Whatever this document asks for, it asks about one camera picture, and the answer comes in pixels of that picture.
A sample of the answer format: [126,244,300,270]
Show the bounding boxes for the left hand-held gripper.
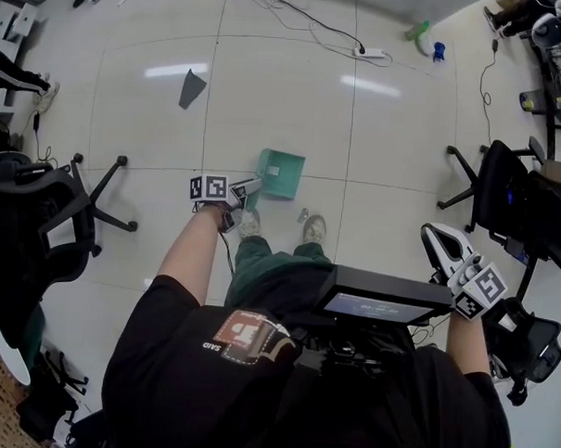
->
[187,172,264,233]

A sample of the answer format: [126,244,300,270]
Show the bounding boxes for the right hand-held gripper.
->
[416,223,512,322]

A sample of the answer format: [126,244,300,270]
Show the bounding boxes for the green dustpan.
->
[245,147,308,216]

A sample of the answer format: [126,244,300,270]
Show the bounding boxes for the person's left forearm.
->
[155,202,229,310]

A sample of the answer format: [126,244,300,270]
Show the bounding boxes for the person's right forearm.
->
[442,308,496,380]

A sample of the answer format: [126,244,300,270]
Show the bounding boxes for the person's left shoe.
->
[237,210,262,240]

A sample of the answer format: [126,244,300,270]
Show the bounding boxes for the person's shoe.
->
[237,210,262,240]
[302,213,328,246]

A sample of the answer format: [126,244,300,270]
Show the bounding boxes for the person's right shoe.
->
[302,213,328,246]

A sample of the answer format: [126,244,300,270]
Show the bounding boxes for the person's green trousers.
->
[223,234,337,314]

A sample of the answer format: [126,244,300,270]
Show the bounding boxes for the black office chair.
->
[0,148,144,352]
[478,294,561,409]
[14,348,90,448]
[434,136,561,276]

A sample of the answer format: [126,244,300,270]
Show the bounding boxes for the dark grey floor cloth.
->
[178,68,209,112]

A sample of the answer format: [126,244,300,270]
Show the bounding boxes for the black chest harness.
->
[285,320,421,388]

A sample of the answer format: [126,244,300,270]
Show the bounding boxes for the white power strip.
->
[351,45,387,59]

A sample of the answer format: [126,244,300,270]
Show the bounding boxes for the person's black shirt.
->
[98,270,520,448]

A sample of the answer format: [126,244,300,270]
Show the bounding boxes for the green white spray bottle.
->
[405,19,437,57]

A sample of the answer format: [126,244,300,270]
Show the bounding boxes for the white headset device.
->
[530,10,561,47]

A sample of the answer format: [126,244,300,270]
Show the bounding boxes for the white round table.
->
[0,319,35,388]

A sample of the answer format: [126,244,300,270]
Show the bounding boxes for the white drawer cabinet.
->
[0,0,51,63]

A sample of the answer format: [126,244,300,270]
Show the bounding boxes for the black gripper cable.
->
[215,229,237,277]

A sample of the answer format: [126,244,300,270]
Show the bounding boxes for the black adapter cable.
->
[30,109,59,163]
[476,35,503,150]

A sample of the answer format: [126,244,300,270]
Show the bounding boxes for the black frame desk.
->
[515,24,561,162]

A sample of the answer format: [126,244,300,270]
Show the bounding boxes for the black floor cable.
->
[223,0,368,52]

